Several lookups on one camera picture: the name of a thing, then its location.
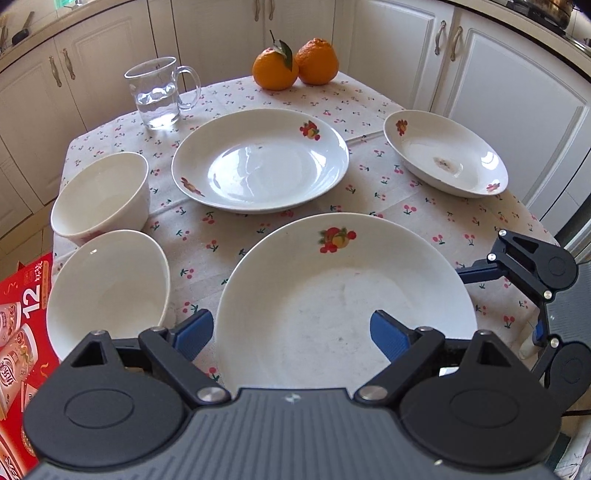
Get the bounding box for white kitchen cabinets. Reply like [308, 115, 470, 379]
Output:
[0, 0, 591, 241]

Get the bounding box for orange with green leaf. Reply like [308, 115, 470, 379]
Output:
[252, 30, 300, 90]

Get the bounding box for red printed carton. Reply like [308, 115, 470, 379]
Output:
[0, 251, 58, 480]

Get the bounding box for small deep fruit-print plate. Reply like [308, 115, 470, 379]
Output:
[383, 110, 509, 199]

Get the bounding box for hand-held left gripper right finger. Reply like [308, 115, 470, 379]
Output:
[355, 310, 525, 407]

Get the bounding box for glass mug with water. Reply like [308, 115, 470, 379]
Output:
[124, 56, 204, 130]

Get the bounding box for beige kitchen countertop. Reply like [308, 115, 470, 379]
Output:
[0, 0, 591, 79]

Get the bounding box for large white fruit-print plate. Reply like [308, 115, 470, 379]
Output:
[215, 213, 478, 393]

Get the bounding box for orange without leaf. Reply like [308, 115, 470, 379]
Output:
[294, 38, 340, 85]

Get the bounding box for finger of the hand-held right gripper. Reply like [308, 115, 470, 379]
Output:
[455, 229, 555, 303]
[530, 300, 563, 377]

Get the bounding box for wide white bowl pink flowers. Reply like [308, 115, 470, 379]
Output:
[46, 229, 171, 363]

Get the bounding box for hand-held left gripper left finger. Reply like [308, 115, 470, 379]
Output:
[60, 308, 232, 407]

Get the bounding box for white bowl pink floral base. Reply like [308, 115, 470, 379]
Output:
[50, 151, 151, 246]

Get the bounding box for black wok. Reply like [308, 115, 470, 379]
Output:
[505, 0, 583, 29]

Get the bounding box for cherry print tablecloth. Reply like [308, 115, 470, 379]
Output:
[51, 71, 561, 386]

